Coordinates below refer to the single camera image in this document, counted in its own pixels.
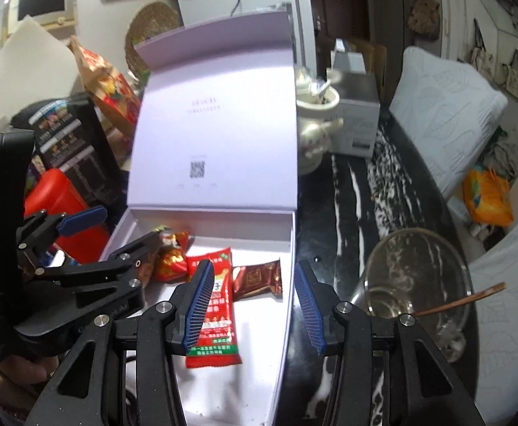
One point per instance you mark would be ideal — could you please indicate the straw bag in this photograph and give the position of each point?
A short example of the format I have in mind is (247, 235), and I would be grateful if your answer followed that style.
(424, 15)

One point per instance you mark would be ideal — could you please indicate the person's left hand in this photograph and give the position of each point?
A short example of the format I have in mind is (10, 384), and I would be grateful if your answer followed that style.
(19, 375)

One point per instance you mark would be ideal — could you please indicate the orange plastic bag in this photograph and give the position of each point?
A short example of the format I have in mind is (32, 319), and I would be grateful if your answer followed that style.
(487, 197)

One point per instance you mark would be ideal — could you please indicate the lavender gift box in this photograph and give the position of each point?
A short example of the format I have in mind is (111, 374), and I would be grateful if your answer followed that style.
(214, 111)

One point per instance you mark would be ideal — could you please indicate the dark brown snack packet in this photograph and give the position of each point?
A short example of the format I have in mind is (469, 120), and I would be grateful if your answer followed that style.
(256, 279)

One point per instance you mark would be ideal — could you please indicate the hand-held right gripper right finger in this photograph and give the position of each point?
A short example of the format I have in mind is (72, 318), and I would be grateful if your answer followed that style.
(310, 310)

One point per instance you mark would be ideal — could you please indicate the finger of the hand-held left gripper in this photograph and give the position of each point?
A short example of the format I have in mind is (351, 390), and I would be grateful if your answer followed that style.
(125, 259)
(83, 222)

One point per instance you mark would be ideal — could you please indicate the white board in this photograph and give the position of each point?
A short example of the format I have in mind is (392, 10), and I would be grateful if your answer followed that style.
(28, 66)

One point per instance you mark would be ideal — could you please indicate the white appliance box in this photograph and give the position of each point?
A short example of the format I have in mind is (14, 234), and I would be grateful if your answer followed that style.
(356, 115)

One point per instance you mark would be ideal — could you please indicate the white ceramic teapot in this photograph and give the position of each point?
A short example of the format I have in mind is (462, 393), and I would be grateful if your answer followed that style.
(314, 137)

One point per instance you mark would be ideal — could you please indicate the long red snack packet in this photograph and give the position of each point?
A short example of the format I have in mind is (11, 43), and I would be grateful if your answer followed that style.
(221, 301)

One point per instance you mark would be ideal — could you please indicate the canvas tote bag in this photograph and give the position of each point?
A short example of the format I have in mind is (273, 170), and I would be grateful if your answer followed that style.
(483, 53)
(516, 80)

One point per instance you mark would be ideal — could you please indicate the brown printed paper bag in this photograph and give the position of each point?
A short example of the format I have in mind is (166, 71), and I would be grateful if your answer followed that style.
(108, 84)

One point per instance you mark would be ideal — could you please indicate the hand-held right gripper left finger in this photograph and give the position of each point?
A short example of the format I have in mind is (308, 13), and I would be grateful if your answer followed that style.
(196, 306)

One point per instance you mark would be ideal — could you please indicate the black coffee bag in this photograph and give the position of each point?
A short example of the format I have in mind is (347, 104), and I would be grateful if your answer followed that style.
(77, 151)

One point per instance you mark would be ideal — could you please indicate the large grey covered chair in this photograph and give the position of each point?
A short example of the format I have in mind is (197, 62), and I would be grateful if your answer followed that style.
(507, 284)

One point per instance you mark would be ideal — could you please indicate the small grey covered chair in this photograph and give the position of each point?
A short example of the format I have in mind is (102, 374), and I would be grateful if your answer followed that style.
(440, 111)

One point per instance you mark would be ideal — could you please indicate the brown door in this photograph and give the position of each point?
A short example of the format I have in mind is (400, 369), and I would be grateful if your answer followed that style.
(338, 0)

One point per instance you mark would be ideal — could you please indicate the glass mug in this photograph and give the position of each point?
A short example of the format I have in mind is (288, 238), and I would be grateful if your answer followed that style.
(418, 275)

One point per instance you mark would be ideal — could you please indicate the round woven mat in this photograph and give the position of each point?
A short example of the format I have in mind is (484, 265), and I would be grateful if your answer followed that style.
(152, 22)

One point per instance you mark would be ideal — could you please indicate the red plastic container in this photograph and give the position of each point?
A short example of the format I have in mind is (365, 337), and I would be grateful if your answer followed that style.
(54, 191)

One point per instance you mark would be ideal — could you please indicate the red yellow candy packet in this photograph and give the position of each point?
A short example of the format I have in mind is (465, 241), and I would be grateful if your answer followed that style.
(170, 264)

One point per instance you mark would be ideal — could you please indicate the white intercom panel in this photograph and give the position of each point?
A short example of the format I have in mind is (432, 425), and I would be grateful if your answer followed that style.
(41, 4)

